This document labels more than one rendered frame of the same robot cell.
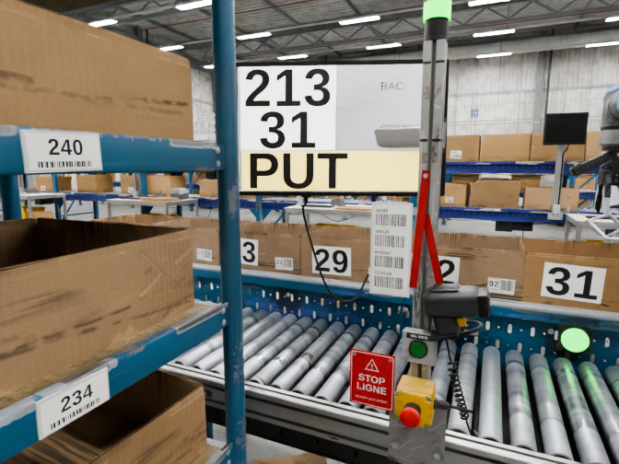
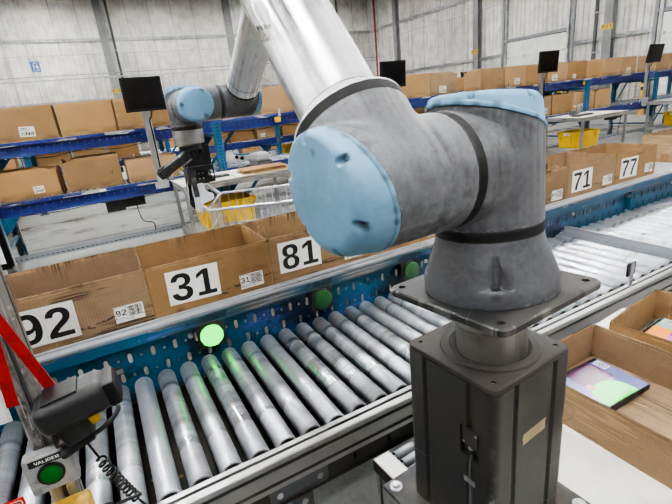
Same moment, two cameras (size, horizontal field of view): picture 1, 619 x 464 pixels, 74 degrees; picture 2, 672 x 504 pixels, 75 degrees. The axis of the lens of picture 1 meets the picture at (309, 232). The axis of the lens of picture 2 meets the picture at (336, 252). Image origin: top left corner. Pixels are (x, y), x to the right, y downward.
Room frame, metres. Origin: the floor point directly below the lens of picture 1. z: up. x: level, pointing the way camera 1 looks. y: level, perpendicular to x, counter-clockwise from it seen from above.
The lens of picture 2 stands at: (0.06, -0.09, 1.46)
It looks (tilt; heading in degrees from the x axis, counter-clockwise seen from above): 19 degrees down; 309
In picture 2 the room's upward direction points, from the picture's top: 6 degrees counter-clockwise
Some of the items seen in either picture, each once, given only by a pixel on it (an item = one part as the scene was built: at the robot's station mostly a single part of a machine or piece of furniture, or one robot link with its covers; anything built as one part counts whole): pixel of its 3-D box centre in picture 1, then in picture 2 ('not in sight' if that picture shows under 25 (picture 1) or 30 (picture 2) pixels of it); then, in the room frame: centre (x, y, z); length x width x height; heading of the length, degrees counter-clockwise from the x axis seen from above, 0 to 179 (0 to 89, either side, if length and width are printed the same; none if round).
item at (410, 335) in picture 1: (419, 346); (52, 467); (0.80, -0.23, 0.95); 0.07 x 0.03 x 0.07; 66
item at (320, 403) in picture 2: not in sight; (296, 375); (0.86, -0.84, 0.72); 0.52 x 0.05 x 0.05; 156
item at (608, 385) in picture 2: not in sight; (594, 386); (0.15, -1.10, 0.78); 0.19 x 0.14 x 0.02; 63
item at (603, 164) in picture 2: not in sight; (566, 174); (0.53, -2.71, 0.96); 0.39 x 0.29 x 0.17; 66
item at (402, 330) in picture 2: not in sight; (404, 332); (0.70, -1.20, 0.72); 0.52 x 0.05 x 0.05; 156
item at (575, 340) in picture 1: (575, 340); (212, 335); (1.14, -0.78, 0.81); 0.07 x 0.01 x 0.07; 66
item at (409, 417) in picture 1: (411, 413); not in sight; (0.73, -0.20, 0.84); 0.04 x 0.04 x 0.04; 66
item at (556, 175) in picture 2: not in sight; (515, 186); (0.69, -2.35, 0.96); 0.39 x 0.29 x 0.17; 66
